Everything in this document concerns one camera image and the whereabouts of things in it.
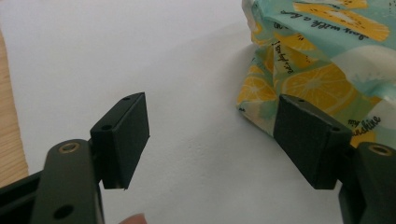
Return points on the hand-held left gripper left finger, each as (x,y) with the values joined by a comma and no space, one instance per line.
(124,140)

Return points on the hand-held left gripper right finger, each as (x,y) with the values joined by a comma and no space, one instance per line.
(311,146)

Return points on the lemon print fabric bag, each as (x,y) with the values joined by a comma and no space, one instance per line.
(314,84)

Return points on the light wooden board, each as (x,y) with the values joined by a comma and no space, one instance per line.
(8,124)

